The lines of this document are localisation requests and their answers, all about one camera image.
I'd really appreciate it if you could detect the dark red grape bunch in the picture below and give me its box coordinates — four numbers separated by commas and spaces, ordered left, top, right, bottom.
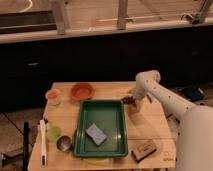
121, 96, 135, 105

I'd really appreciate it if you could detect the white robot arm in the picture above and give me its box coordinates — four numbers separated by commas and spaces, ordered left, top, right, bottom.
132, 70, 213, 171

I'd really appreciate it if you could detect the red bowl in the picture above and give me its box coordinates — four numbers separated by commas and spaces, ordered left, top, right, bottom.
70, 82, 95, 101

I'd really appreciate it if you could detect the green plastic tray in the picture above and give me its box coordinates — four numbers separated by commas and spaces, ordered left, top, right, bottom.
73, 100, 128, 158

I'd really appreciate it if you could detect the wooden block eraser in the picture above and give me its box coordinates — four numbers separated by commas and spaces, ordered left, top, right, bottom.
131, 140, 157, 163

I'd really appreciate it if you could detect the blue grey sponge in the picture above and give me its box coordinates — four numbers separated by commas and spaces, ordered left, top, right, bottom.
86, 124, 107, 146

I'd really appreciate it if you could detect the small metal cup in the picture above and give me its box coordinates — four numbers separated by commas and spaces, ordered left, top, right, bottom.
56, 136, 72, 152

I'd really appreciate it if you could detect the small cup with orange lid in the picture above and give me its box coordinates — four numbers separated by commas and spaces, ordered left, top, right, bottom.
45, 89, 61, 105

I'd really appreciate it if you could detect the light green cup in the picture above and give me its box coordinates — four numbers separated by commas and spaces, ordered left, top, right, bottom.
47, 126, 61, 142

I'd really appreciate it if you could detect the black pole left of table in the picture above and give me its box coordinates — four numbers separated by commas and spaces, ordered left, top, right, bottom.
22, 122, 29, 171

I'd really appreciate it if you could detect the white handled brush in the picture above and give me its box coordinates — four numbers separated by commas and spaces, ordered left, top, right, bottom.
40, 119, 47, 167

